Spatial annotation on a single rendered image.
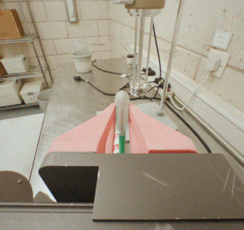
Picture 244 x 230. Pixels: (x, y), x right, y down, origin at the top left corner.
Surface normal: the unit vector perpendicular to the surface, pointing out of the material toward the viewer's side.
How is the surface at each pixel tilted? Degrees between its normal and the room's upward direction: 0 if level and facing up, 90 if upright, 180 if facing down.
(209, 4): 87
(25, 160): 0
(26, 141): 0
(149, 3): 90
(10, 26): 89
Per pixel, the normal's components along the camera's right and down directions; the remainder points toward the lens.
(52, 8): 0.27, 0.57
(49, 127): 0.00, -0.81
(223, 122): -0.96, 0.17
